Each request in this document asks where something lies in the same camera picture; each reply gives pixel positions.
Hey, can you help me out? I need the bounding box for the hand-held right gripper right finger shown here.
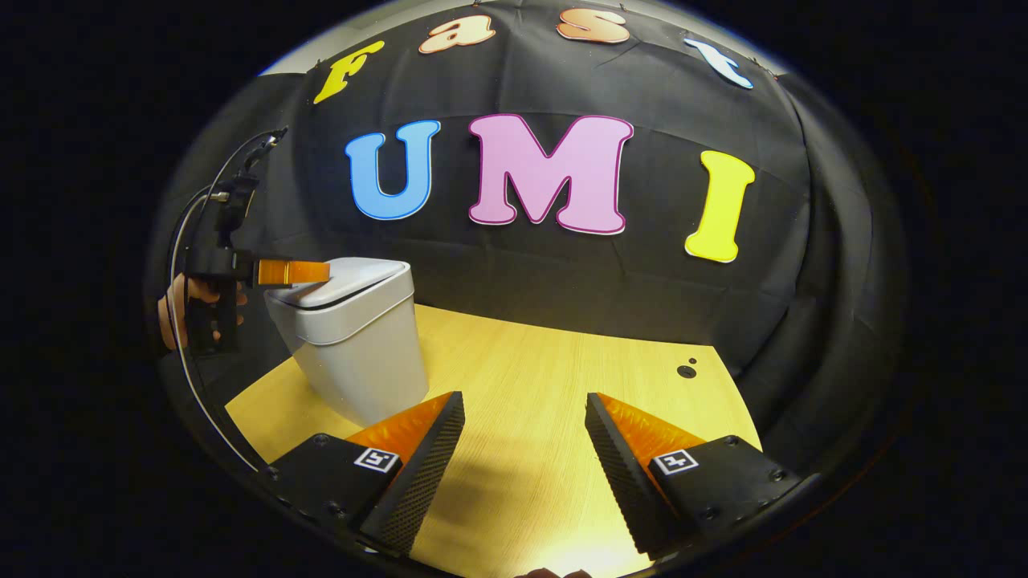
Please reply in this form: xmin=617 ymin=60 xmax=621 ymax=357
xmin=585 ymin=392 xmax=804 ymax=560

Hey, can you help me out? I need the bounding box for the black backdrop cloth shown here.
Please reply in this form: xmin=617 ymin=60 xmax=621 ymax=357
xmin=145 ymin=0 xmax=908 ymax=482

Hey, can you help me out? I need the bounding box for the white cable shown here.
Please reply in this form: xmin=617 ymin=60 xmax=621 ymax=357
xmin=167 ymin=185 xmax=262 ymax=474

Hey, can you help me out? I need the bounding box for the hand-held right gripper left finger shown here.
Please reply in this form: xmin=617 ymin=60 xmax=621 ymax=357
xmin=261 ymin=391 xmax=467 ymax=559

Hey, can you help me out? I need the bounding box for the white desktop garbage bin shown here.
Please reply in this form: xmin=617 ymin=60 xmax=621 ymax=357
xmin=263 ymin=257 xmax=430 ymax=428

